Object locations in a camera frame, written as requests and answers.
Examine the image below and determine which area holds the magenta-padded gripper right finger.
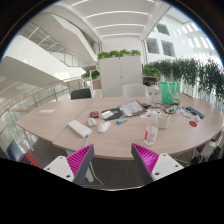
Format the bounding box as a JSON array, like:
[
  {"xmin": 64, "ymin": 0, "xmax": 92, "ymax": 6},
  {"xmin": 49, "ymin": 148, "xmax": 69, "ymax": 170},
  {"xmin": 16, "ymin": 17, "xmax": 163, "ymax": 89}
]
[{"xmin": 131, "ymin": 143, "xmax": 185, "ymax": 185}]

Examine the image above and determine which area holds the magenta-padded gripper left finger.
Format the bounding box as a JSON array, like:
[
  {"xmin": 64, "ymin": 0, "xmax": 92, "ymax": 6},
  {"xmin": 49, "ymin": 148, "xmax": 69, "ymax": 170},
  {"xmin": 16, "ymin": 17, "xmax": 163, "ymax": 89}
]
[{"xmin": 43, "ymin": 143, "xmax": 95, "ymax": 187}]

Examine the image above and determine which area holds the clear plastic water bottle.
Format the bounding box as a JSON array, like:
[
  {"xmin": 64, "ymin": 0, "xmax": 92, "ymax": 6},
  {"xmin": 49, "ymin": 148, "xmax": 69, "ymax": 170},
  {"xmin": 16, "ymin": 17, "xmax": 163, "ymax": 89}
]
[{"xmin": 143, "ymin": 110, "xmax": 160, "ymax": 146}]

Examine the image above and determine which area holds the red chair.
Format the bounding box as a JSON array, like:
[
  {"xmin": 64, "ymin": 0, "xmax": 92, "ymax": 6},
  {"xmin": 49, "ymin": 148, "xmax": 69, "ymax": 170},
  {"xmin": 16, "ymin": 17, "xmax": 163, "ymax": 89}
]
[{"xmin": 19, "ymin": 152, "xmax": 40, "ymax": 168}]

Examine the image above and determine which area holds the white power strip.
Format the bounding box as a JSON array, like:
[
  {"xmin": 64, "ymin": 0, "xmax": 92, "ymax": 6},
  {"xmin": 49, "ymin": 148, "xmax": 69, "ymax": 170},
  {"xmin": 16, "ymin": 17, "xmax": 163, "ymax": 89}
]
[{"xmin": 67, "ymin": 119, "xmax": 92, "ymax": 139}]

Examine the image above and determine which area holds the white gridded mug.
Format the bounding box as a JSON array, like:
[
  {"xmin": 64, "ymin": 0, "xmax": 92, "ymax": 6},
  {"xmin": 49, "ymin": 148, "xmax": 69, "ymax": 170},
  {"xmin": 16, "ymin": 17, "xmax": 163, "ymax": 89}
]
[{"xmin": 157, "ymin": 112, "xmax": 171, "ymax": 130}]

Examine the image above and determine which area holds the white chair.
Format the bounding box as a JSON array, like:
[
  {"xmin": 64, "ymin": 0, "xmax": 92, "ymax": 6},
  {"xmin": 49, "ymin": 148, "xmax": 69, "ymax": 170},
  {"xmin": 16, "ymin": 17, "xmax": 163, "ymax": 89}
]
[
  {"xmin": 121, "ymin": 83, "xmax": 149, "ymax": 98},
  {"xmin": 199, "ymin": 129, "xmax": 224, "ymax": 162}
]

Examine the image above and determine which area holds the small grey-white computer mouse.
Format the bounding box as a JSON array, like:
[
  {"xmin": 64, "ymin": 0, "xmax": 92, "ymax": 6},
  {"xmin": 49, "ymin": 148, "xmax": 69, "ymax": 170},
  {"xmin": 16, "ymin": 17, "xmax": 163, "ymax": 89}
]
[{"xmin": 87, "ymin": 117, "xmax": 98, "ymax": 127}]

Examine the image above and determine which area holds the white computer mouse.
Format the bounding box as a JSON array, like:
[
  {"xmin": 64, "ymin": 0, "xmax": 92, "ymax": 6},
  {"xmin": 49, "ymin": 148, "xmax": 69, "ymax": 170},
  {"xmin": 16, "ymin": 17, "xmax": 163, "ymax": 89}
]
[{"xmin": 96, "ymin": 120, "xmax": 112, "ymax": 134}]

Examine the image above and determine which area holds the white paper sheet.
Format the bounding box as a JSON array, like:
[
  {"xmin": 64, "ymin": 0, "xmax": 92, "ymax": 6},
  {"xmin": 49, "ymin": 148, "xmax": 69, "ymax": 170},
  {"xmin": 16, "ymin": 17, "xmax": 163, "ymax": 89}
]
[{"xmin": 38, "ymin": 108, "xmax": 57, "ymax": 115}]

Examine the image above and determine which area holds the dark blue keyboard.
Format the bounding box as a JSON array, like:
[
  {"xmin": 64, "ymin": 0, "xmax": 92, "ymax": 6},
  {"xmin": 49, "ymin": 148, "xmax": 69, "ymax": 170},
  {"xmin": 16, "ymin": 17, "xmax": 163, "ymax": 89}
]
[{"xmin": 185, "ymin": 106, "xmax": 206, "ymax": 120}]

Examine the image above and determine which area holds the brown notebook with white paper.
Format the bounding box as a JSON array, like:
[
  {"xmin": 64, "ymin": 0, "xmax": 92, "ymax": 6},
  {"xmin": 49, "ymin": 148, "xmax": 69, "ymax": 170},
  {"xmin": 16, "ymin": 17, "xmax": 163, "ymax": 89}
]
[{"xmin": 118, "ymin": 99, "xmax": 147, "ymax": 118}]

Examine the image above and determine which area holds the clear lidded tumbler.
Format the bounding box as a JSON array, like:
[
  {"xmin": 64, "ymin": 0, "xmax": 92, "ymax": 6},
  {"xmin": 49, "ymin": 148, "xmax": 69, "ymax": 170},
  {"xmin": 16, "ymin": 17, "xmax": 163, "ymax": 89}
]
[{"xmin": 150, "ymin": 84, "xmax": 162, "ymax": 107}]

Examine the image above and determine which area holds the black folder with white card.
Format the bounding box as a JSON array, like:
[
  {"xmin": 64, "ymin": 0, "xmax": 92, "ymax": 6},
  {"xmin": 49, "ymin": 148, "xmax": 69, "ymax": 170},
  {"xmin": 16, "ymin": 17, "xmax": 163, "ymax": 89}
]
[{"xmin": 100, "ymin": 107, "xmax": 124, "ymax": 121}]

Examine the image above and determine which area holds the green tote bag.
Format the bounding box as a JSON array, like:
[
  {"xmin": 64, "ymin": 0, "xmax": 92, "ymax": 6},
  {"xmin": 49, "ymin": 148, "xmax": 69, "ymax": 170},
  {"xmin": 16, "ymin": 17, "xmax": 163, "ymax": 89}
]
[{"xmin": 159, "ymin": 81, "xmax": 182, "ymax": 106}]

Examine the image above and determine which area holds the glass railing with wooden handrail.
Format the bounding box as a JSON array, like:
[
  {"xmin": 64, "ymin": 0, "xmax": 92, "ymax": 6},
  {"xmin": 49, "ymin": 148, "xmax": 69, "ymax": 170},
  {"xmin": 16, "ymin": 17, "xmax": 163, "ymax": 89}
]
[{"xmin": 0, "ymin": 77, "xmax": 84, "ymax": 141}]

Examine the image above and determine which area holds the black chair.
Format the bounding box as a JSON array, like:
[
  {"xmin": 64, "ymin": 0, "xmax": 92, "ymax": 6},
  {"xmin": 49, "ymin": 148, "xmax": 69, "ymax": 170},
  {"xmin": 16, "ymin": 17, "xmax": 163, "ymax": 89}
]
[{"xmin": 70, "ymin": 87, "xmax": 93, "ymax": 101}]

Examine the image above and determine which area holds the low cabinet topped with plants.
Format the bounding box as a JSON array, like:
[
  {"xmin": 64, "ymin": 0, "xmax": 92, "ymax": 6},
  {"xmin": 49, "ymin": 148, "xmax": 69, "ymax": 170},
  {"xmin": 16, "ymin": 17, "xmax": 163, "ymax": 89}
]
[{"xmin": 142, "ymin": 66, "xmax": 163, "ymax": 87}]

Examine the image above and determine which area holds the row of green potted trees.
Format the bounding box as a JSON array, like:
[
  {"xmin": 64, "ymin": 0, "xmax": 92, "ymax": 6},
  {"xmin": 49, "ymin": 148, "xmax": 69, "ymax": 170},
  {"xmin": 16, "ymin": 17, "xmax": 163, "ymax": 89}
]
[{"xmin": 156, "ymin": 58, "xmax": 224, "ymax": 101}]

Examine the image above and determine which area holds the wooden planter with green plant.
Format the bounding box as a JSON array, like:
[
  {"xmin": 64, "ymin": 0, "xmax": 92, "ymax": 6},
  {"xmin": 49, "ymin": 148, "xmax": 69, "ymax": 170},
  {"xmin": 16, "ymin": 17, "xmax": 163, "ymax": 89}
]
[{"xmin": 80, "ymin": 69, "xmax": 102, "ymax": 90}]

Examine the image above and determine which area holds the white cabinet topped with plants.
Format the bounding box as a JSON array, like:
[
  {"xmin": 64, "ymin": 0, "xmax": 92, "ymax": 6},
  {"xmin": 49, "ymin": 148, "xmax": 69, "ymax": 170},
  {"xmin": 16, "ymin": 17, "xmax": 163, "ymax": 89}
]
[{"xmin": 97, "ymin": 49, "xmax": 144, "ymax": 98}]

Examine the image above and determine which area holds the white power strip cable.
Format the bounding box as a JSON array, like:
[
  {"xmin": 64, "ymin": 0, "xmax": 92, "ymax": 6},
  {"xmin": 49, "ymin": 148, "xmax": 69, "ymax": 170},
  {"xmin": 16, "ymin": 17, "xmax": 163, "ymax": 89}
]
[{"xmin": 84, "ymin": 134, "xmax": 105, "ymax": 187}]

